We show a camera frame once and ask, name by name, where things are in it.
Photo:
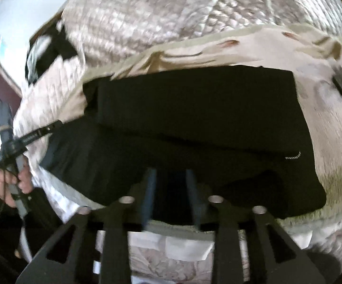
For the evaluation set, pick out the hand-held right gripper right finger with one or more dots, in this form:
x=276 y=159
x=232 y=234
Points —
x=192 y=189

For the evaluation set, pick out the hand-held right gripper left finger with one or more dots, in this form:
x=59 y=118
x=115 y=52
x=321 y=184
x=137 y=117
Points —
x=149 y=189

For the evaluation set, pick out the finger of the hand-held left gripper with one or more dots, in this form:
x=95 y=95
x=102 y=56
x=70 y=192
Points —
x=41 y=132

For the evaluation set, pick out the black pants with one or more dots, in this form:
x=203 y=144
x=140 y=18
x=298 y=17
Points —
x=188 y=109

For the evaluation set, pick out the person's left forearm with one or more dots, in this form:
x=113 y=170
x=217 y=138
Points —
x=41 y=207

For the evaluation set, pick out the person's left hand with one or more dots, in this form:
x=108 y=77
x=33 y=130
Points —
x=26 y=180

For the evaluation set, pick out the black garment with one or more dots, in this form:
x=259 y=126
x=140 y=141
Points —
x=60 y=50

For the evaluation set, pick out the pale sheer garment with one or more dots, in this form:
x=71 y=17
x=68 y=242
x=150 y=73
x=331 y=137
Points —
x=39 y=46

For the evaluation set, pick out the floral fleece blanket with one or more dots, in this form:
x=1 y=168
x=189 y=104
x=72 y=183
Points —
x=321 y=109

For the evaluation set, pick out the quilted floral bedspread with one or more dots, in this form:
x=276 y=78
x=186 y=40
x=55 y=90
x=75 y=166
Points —
x=159 y=11

